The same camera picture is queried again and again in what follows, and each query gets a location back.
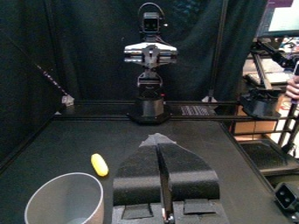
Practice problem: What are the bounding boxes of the black metal frame post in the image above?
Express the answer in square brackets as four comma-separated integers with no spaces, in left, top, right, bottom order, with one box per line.
[209,0,230,103]

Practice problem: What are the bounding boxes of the light computer keyboard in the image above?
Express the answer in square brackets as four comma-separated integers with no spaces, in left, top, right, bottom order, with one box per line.
[245,70,295,86]

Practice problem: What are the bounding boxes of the brown cardboard box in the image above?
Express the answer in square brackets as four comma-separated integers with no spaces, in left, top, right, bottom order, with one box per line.
[233,94,286,143]

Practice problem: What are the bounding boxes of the person's hand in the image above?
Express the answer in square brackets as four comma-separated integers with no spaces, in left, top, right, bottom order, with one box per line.
[285,76,299,102]

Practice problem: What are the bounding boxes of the thin taped diagonal rod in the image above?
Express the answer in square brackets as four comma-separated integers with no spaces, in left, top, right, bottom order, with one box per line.
[34,63,71,98]

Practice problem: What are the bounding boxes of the black flat tray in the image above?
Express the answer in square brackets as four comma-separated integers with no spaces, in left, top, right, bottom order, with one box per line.
[238,138,299,177]

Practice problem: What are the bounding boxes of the black box with lenses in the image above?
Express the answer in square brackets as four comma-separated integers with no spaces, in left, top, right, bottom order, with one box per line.
[274,181,299,218]

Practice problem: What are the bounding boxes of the black vent grille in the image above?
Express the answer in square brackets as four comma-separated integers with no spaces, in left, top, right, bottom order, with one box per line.
[181,105,211,117]

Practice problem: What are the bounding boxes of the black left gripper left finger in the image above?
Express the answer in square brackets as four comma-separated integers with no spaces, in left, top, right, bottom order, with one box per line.
[113,133,163,207]

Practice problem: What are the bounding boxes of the black looped cable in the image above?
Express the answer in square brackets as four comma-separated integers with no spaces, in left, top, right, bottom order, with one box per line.
[137,2,167,28]

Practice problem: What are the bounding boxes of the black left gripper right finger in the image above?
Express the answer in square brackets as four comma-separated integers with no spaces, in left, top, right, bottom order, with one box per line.
[155,133,222,206]

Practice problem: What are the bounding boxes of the computer monitor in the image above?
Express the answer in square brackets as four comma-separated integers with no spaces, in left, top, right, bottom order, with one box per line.
[257,0,299,38]

